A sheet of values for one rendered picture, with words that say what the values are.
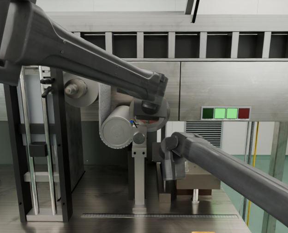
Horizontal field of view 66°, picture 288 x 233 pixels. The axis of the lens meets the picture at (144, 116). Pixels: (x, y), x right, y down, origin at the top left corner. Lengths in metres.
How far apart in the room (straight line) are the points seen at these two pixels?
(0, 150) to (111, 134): 0.76
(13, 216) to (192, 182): 0.64
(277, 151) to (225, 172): 1.07
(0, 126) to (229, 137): 3.22
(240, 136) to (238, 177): 3.41
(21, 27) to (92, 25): 0.90
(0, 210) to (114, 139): 0.48
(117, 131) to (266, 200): 0.53
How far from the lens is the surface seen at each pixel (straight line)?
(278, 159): 1.58
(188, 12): 1.16
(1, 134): 1.39
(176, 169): 0.64
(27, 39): 0.26
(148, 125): 0.79
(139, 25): 1.13
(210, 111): 1.16
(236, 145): 3.91
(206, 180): 0.86
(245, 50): 1.29
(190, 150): 0.57
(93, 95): 0.81
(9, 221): 0.94
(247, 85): 1.21
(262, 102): 1.26
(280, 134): 1.54
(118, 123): 0.81
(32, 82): 0.76
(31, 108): 0.78
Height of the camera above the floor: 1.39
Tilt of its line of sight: 11 degrees down
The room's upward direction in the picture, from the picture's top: straight up
